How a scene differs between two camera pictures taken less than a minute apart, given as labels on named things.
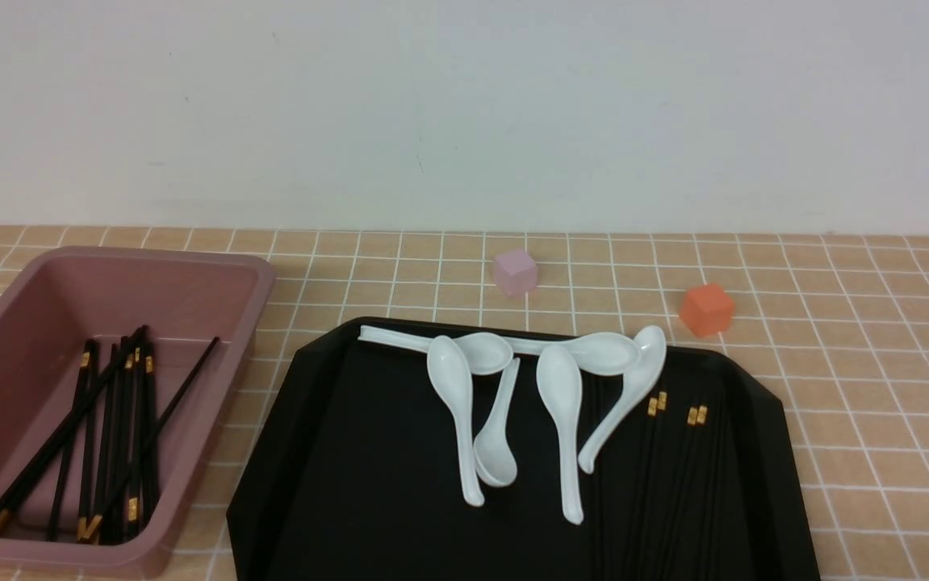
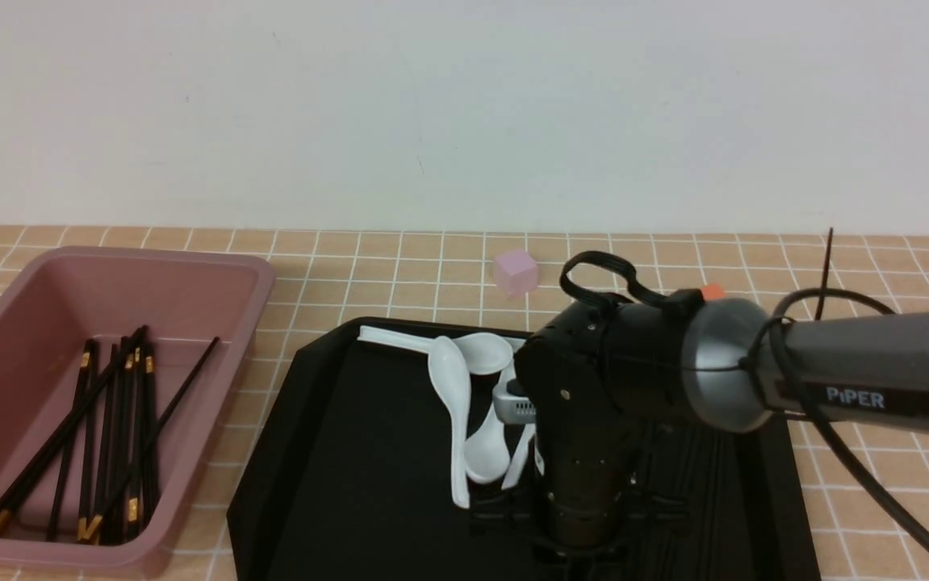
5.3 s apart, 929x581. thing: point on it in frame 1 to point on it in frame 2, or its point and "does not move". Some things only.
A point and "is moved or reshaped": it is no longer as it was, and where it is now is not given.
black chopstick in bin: [136, 440] does not move
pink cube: [516, 273] does not move
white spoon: [559, 378] is moved or reshaped
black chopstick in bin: [86, 367] does not move
